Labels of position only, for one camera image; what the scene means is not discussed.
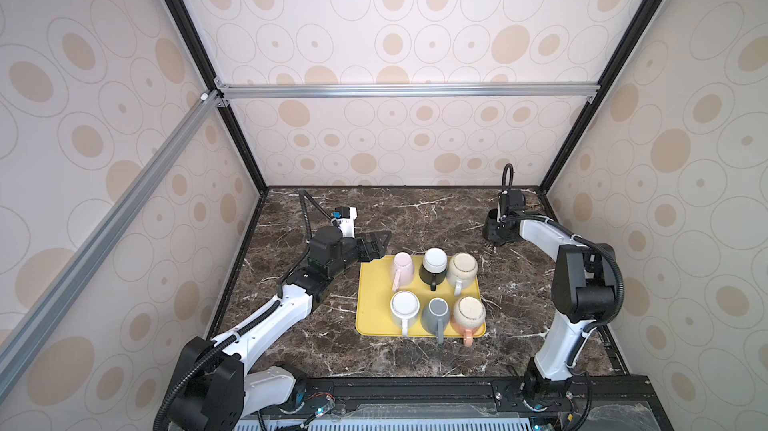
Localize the pink mug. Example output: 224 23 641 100
390 252 415 292

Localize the white mug red inside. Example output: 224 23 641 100
389 290 421 336

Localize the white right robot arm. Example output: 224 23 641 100
483 187 625 400

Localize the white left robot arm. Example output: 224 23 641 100
152 226 392 430

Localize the black-green mug white base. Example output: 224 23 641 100
418 248 448 292

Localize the speckled beige mug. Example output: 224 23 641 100
446 252 478 296

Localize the grey mug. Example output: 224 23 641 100
421 298 450 345

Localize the peach mug cream base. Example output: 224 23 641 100
451 296 486 347

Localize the yellow plastic tray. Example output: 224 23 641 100
356 255 481 337

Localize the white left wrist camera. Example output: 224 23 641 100
332 206 357 238

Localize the horizontal aluminium rail back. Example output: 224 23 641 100
220 81 600 99

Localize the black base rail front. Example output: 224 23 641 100
243 375 672 430

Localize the black corner frame post right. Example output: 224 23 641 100
539 0 664 195

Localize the black corner frame post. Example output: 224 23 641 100
539 0 664 195
163 0 269 194

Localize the black corner frame post left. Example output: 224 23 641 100
163 0 269 194

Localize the diagonal aluminium rail left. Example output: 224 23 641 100
1 89 223 400

